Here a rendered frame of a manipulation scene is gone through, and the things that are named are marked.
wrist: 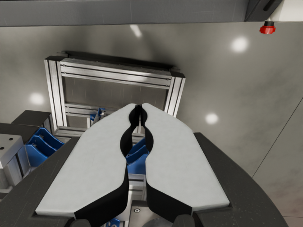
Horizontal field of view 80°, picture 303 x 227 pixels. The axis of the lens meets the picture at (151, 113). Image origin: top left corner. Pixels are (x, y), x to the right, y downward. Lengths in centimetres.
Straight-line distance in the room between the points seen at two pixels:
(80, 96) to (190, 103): 84
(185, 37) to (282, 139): 137
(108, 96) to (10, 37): 75
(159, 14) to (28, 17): 23
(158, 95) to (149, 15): 90
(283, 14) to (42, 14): 41
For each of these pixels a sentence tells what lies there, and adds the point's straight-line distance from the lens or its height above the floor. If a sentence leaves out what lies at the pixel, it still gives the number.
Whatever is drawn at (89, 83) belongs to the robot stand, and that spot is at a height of 21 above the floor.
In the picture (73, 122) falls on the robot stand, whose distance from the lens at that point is 142.
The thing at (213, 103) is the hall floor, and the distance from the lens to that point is 159.
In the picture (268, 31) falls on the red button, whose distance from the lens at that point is 59.
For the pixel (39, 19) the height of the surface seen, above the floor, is 95.
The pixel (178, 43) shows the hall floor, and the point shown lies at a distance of 136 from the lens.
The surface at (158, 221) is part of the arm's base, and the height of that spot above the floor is 105.
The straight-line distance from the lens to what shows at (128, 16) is 37.
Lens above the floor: 131
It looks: 59 degrees down
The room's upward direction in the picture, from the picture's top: 176 degrees clockwise
